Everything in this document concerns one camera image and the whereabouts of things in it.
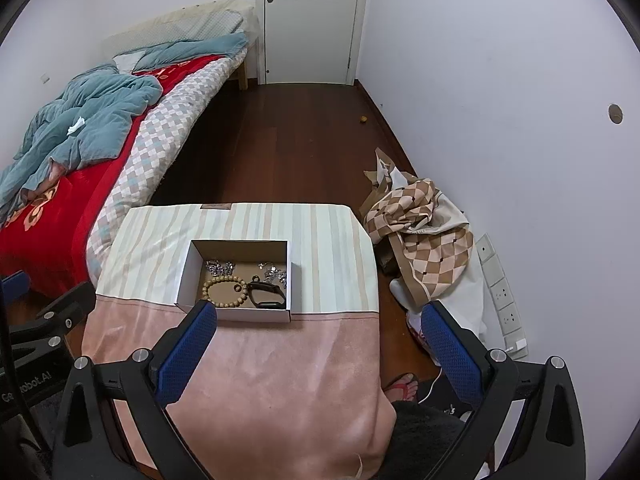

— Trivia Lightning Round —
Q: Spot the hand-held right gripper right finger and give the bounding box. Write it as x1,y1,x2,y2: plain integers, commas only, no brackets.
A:
421,301,587,480

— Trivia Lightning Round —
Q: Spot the wooden bed frame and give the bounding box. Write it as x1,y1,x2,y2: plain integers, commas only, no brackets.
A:
237,35,261,92

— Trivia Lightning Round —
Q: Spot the white charger cable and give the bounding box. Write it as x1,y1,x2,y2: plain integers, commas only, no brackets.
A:
417,347,508,406

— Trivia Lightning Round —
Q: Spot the grey checkered pillow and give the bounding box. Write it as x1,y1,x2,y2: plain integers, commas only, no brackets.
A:
175,9,246,43

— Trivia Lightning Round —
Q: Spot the red patterned blanket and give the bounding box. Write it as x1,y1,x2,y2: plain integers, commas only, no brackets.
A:
0,55,236,301

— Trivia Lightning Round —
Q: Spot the brown checkered cloth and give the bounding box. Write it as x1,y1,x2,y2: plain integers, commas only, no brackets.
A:
362,147,475,311

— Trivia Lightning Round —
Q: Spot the black smart band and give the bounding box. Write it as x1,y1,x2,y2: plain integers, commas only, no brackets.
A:
246,281,288,310

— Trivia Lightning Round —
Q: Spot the teal quilt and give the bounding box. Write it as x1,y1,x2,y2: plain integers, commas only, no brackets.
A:
0,32,249,216

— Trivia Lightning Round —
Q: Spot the grey checkered bed cover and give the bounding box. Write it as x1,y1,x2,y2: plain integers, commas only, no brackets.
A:
86,57,248,281

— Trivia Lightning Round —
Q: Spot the wooden bead bracelet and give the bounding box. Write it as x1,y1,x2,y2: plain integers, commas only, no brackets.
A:
201,275,249,309

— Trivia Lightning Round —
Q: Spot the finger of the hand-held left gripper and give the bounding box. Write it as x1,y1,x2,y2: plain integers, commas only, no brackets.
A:
0,270,31,307
7,281,97,361

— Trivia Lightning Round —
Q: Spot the white cardboard box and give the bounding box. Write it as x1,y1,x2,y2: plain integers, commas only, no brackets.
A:
175,239,293,323

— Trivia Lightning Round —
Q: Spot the pink striped tablecloth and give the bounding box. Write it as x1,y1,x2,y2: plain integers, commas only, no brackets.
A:
80,202,398,480

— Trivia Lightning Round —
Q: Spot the beige pillow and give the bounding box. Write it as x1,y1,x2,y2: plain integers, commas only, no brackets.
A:
102,0,255,58

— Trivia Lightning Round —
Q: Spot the white power strip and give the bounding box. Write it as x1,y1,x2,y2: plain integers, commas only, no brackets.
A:
475,232,527,341

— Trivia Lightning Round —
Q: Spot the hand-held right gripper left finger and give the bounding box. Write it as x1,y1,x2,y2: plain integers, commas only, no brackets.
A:
52,300,218,480

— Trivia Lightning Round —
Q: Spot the white bag with red print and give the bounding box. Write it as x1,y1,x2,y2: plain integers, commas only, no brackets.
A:
406,307,437,357

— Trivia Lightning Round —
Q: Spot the red flip-flop sandal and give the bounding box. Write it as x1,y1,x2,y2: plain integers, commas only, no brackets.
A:
384,372,420,403

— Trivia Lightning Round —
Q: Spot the white door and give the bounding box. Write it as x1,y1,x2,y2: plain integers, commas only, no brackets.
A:
256,0,372,86

